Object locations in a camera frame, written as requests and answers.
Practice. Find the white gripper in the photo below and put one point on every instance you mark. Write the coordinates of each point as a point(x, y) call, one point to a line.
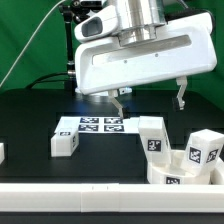
point(183, 47)

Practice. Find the white round stool seat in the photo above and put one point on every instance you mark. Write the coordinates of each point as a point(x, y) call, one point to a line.
point(173, 174)

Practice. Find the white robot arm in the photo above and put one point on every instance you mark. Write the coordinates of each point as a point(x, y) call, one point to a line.
point(131, 42)

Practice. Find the white paper marker sheet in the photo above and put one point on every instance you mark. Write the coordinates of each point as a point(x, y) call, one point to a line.
point(99, 124)

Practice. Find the white left block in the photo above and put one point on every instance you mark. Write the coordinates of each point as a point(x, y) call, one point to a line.
point(2, 153)

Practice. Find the black camera on mount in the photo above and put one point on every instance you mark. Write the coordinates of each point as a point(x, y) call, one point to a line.
point(89, 4)

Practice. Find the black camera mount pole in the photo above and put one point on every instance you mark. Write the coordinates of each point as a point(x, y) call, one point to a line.
point(66, 13)

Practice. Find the white front rail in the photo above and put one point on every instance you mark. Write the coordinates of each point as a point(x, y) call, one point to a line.
point(111, 198)

